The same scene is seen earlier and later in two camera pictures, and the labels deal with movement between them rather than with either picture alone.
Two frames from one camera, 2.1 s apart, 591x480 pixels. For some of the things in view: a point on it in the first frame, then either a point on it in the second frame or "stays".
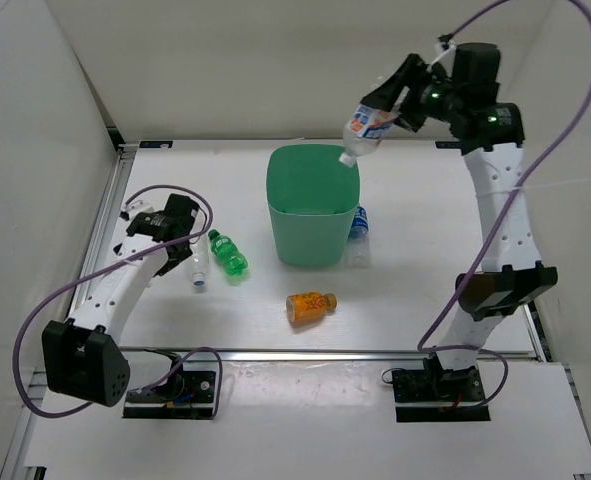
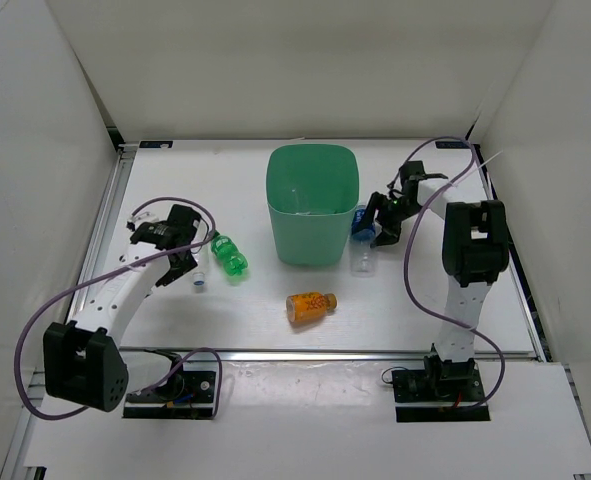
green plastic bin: (311, 196) stays
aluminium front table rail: (323, 355) stays
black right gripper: (409, 72) -> (391, 231)
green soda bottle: (232, 259) stays
